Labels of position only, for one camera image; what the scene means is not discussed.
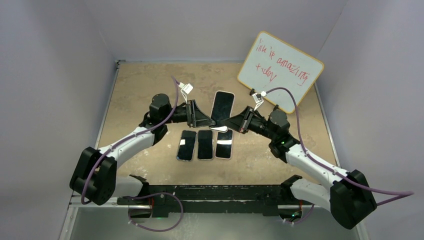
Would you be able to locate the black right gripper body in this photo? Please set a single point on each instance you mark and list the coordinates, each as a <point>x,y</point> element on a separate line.
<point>256,124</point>

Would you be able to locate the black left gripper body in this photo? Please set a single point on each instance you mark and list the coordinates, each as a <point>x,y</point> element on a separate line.
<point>183,114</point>

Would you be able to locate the frosted clear phone case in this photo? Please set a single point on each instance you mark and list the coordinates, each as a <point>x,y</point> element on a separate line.
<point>221,128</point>

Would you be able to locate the black phone with white reflection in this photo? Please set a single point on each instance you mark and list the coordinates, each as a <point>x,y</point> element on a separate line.
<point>205,149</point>

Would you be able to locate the pink phone case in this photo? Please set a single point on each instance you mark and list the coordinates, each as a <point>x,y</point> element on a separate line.
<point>232,147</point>

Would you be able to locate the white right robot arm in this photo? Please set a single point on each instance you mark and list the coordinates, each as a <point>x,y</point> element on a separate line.
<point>337,190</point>

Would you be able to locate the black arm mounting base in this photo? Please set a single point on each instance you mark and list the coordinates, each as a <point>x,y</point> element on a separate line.
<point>269,200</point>

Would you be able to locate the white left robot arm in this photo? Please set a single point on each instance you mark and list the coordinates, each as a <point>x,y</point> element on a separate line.
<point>95,175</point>

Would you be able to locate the yellow framed whiteboard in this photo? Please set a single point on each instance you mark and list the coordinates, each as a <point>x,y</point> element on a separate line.
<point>284,72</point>

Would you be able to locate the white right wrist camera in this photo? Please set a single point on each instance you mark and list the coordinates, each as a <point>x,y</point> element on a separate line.
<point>258,98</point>

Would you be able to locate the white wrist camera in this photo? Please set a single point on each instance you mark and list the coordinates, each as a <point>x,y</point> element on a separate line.
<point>185,90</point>
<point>258,98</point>

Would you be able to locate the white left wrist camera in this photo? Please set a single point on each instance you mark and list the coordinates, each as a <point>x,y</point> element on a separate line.
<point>185,90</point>

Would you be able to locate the aluminium table frame rail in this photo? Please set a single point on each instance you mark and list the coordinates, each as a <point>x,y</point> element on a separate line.
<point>72,211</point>

